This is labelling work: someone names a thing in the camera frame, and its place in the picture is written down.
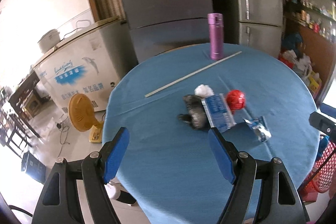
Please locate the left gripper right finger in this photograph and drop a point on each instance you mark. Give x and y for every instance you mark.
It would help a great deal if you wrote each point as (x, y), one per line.
(239, 169)

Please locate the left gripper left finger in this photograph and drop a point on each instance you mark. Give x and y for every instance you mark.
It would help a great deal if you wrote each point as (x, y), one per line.
(98, 168)

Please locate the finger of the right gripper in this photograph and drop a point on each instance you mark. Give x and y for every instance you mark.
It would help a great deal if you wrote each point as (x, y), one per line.
(322, 123)

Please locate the torn blue foil carton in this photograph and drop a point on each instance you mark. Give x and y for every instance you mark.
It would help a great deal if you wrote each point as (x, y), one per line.
(259, 127)

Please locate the blue white carton box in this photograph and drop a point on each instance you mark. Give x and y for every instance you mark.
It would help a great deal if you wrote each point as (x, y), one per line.
(218, 112)

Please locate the black plastic bag ball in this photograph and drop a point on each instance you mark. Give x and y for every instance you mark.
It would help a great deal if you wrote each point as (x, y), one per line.
(196, 116)

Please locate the red plastic bag ball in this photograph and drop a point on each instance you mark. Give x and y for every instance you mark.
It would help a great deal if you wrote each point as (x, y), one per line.
(236, 100)

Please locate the white black handheld device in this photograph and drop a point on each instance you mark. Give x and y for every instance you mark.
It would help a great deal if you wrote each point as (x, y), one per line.
(116, 191)

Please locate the blue tablecloth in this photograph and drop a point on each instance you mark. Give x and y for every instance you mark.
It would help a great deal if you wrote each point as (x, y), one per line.
(169, 102)

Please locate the yellow desk fan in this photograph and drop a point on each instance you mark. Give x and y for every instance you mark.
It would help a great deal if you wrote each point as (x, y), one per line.
(82, 117)

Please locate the red plastic basket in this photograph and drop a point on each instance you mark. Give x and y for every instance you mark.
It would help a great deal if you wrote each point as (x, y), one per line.
(321, 176)

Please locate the wooden shelf cabinet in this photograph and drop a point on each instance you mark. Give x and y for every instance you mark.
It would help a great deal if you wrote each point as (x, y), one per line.
(313, 23)

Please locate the dark wooden chair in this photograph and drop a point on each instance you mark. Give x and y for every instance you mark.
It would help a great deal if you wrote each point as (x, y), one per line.
(13, 134)

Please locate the white chest freezer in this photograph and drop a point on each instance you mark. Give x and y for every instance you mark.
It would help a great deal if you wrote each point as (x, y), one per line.
(91, 62)

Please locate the long white stick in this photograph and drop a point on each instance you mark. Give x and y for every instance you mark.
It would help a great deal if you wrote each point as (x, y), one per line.
(190, 75)

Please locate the dark wooden table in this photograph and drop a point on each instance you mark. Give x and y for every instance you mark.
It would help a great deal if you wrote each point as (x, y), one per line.
(22, 92)

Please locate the white rice cooker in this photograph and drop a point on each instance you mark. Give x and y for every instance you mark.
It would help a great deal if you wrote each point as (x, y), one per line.
(49, 40)

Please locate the silver two-door fridge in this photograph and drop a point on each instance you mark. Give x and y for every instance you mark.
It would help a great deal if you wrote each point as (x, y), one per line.
(257, 24)

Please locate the purple thermos bottle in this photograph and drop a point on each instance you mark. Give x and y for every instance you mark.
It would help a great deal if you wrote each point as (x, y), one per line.
(215, 21)

